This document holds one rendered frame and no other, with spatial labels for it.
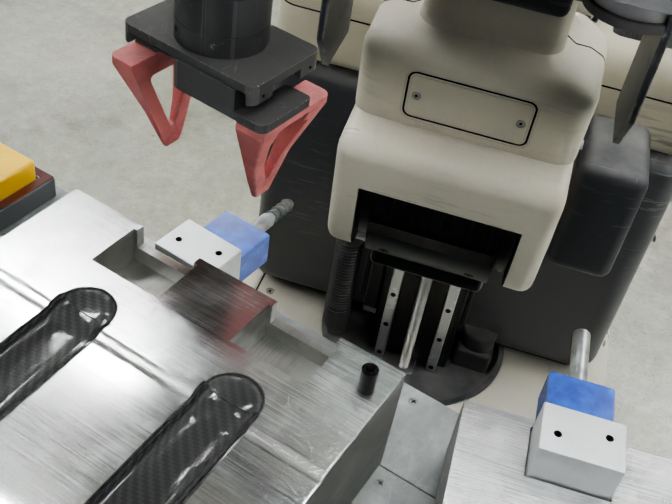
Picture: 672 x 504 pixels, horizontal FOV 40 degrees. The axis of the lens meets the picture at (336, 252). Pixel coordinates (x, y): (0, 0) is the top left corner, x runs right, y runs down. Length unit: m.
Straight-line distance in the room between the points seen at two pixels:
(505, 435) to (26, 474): 0.28
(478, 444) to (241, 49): 0.27
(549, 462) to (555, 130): 0.40
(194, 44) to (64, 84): 1.87
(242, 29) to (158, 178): 1.58
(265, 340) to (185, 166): 1.57
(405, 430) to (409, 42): 0.38
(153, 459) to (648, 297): 1.68
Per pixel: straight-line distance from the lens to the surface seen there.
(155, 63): 0.60
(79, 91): 2.39
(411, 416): 0.65
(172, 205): 2.03
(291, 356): 0.58
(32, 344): 0.56
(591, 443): 0.56
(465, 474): 0.56
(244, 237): 0.69
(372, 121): 0.90
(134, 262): 0.64
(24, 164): 0.76
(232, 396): 0.53
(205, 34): 0.54
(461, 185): 0.88
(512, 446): 0.58
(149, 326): 0.56
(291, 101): 0.56
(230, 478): 0.50
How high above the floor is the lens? 1.30
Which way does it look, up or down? 41 degrees down
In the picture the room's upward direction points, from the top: 10 degrees clockwise
